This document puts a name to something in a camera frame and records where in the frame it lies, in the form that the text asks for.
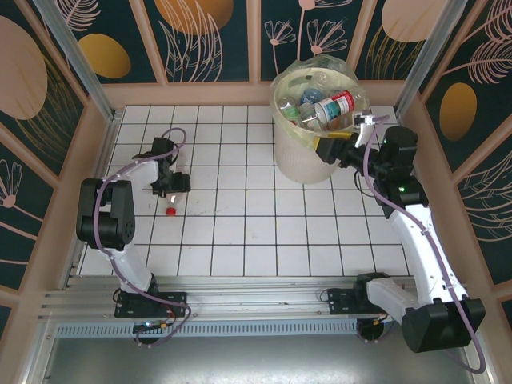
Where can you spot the clear cola bottle red label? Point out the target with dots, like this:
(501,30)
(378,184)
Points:
(171,211)

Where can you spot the water bottle red white label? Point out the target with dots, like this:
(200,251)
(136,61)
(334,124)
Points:
(334,106)

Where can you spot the clear unlabelled bottle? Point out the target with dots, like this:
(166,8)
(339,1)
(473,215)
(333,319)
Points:
(326,82)

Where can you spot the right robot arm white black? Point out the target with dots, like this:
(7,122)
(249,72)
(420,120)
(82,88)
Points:
(424,248)

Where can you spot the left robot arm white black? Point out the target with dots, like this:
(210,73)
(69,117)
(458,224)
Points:
(104,216)

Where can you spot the cream plastic bin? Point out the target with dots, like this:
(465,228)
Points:
(300,160)

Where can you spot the translucent yellow bin liner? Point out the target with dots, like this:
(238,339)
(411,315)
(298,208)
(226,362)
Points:
(294,129)

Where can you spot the grey metal sheet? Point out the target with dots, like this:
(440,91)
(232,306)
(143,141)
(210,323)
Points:
(256,360)

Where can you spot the aluminium side rail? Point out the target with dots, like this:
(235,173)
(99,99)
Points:
(414,160)
(103,160)

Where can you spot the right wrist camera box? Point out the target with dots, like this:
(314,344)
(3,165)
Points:
(362,121)

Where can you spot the aluminium corner post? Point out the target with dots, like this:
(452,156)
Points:
(78,60)
(427,60)

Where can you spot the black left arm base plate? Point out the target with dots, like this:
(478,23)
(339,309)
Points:
(176,304)

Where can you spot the aluminium mounting rail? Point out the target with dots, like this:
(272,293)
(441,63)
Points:
(256,298)

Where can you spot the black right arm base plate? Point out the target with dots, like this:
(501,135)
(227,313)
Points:
(340,302)

